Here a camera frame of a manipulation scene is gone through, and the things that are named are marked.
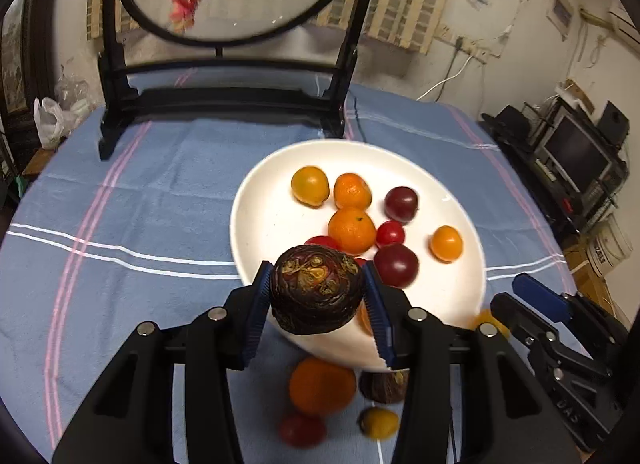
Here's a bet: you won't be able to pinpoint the orange mandarin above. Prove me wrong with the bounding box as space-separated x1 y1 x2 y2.
328 207 377 253
333 173 373 209
288 356 358 416

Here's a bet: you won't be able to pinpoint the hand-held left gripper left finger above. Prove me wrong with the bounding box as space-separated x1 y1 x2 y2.
51 260 275 464

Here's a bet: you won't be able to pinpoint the black hat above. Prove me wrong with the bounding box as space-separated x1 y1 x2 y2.
481 104 538 139

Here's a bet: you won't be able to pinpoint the cardboard box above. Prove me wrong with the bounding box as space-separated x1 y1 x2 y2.
555 78 596 112

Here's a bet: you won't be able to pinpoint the black metal rack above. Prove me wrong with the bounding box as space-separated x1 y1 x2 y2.
520 98 633 245

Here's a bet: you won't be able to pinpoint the white bucket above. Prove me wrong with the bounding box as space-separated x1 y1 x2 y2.
586 221 635 275

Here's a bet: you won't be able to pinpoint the black speaker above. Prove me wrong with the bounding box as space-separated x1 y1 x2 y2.
597 101 630 147

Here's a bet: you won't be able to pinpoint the white wall power strip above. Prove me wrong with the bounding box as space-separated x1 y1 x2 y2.
435 24 493 64

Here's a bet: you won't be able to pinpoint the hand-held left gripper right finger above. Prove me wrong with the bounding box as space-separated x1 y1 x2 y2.
361 261 571 464

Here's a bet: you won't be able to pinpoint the white plastic bag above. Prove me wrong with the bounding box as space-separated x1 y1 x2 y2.
33 96 76 151

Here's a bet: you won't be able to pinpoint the dark wrinkled passion fruit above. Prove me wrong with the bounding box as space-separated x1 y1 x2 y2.
270 244 366 335
358 369 411 404

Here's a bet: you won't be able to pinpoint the dark red plum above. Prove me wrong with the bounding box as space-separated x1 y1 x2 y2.
373 243 420 289
384 186 419 223

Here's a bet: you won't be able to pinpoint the dark wooden framed painting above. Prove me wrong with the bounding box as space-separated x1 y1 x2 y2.
0 0 56 117

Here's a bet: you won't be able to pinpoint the black computer monitor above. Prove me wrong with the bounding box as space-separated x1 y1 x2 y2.
542 116 613 192

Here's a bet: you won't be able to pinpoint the white power cable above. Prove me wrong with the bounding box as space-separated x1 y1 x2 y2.
416 51 473 103

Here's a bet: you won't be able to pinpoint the thin black cable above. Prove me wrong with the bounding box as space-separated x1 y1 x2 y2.
347 94 371 142

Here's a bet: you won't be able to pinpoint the blue plaid tablecloth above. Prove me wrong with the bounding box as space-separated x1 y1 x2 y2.
0 81 568 464

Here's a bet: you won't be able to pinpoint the small white wall frame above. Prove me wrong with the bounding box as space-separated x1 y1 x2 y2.
546 0 575 40

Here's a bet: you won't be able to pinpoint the clear plastic bag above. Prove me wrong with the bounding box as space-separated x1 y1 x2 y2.
54 71 98 117

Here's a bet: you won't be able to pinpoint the white oval plate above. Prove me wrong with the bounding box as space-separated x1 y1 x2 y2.
229 140 487 374

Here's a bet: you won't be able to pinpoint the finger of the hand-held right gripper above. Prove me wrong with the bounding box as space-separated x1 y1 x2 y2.
512 273 574 325
489 292 562 361

